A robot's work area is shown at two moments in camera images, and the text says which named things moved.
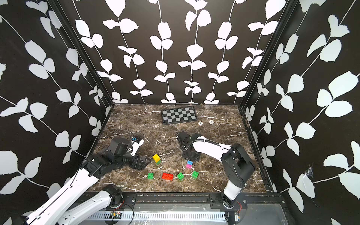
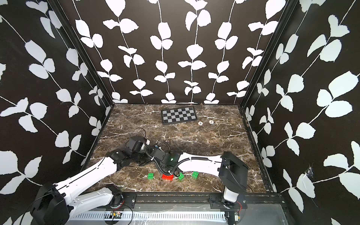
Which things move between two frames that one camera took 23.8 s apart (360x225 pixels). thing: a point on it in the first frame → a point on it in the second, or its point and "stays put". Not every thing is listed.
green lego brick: [180, 176] stays put
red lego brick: [167, 176] stays put
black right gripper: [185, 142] → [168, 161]
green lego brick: [195, 175] stays put
